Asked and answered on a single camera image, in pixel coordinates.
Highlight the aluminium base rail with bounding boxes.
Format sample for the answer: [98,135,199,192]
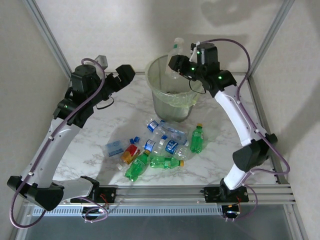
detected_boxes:
[61,184,297,206]

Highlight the red and yellow bottle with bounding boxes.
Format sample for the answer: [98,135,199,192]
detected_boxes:
[120,143,141,165]

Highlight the green bottle yellow cap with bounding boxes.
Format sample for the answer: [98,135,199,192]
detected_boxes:
[189,122,206,154]
[149,154,185,170]
[124,149,152,181]

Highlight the clear bottle dark blue label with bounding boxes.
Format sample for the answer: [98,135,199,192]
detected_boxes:
[146,119,167,133]
[143,138,163,155]

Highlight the aluminium frame post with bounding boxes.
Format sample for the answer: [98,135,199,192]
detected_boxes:
[22,0,76,79]
[246,0,296,77]

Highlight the right gripper black cable loop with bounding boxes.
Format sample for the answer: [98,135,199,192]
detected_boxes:
[188,79,207,95]

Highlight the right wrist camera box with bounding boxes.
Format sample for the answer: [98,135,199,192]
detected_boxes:
[189,40,201,63]

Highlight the left gripper black cable loop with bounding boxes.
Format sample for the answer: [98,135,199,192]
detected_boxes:
[95,96,115,110]

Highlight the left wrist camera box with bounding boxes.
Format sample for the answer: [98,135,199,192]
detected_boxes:
[95,54,109,70]

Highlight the aluminium table edge rail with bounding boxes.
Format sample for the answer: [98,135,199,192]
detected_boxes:
[103,71,249,77]
[246,74,288,186]

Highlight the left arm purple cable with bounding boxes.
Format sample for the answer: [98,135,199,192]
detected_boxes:
[8,57,109,229]

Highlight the clear bottle blue label white cap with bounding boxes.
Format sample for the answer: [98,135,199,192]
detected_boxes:
[159,138,192,161]

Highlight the clear bottle green cap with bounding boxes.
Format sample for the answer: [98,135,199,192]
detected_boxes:
[164,37,186,80]

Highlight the gripper black cable loop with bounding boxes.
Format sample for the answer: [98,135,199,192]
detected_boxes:
[95,96,115,110]
[188,79,207,95]

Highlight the grey mesh waste bin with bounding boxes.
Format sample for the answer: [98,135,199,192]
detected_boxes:
[145,52,207,123]

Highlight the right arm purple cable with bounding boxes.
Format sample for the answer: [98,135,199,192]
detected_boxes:
[198,38,291,222]

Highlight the grey metal panel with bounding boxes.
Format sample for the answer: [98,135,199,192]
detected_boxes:
[17,216,302,240]

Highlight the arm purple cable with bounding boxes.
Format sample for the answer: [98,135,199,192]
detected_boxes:
[198,38,291,222]
[8,57,109,229]

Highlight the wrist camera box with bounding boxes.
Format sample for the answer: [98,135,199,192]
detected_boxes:
[95,54,109,70]
[189,40,201,63]

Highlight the green plastic bin liner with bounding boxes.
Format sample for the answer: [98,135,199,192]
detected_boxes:
[145,52,207,110]

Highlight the aluminium frame leg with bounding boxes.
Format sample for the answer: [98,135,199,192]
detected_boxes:
[284,203,310,240]
[9,202,35,240]

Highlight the slotted grey cable duct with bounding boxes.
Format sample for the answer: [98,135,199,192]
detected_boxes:
[44,205,225,217]

